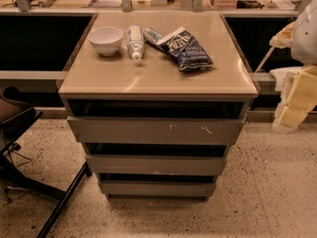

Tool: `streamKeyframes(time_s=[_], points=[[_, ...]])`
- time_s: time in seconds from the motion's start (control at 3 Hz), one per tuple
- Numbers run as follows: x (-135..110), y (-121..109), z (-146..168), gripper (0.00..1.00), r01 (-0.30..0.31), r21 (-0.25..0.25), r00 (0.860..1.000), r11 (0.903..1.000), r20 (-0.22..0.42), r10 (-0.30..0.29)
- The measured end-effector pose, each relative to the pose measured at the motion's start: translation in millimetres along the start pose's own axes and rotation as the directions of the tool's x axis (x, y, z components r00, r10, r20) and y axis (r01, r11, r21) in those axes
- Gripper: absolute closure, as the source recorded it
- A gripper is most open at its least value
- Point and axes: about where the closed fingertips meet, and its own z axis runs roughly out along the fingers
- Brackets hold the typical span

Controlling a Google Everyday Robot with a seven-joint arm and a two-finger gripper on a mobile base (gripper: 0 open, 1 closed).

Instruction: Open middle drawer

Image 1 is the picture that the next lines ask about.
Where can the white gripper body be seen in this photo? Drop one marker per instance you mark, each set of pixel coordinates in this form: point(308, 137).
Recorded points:
point(305, 37)

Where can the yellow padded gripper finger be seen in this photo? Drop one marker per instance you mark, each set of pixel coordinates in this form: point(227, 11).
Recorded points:
point(298, 99)

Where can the grey drawer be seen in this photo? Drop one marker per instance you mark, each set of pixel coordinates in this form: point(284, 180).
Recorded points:
point(139, 165)
point(157, 189)
point(165, 131)

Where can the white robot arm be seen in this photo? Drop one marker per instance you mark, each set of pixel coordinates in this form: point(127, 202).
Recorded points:
point(304, 36)

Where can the grey drawer cabinet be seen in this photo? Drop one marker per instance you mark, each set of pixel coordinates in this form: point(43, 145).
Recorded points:
point(118, 87)

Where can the grey bottom drawer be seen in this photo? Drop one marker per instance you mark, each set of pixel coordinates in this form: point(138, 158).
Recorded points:
point(157, 189)

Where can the grey top drawer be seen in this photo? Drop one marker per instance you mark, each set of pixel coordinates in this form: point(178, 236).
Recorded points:
point(165, 131)

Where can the white stick with tip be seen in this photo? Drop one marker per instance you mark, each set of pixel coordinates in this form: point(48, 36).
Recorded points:
point(267, 55)

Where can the blue vinegar chip bag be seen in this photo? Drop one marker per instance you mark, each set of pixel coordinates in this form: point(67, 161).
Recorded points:
point(183, 47)

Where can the clear plastic water bottle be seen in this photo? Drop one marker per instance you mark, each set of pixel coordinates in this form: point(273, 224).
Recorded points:
point(136, 43)

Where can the white bowl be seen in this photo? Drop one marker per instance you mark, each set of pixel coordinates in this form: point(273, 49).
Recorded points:
point(106, 41)

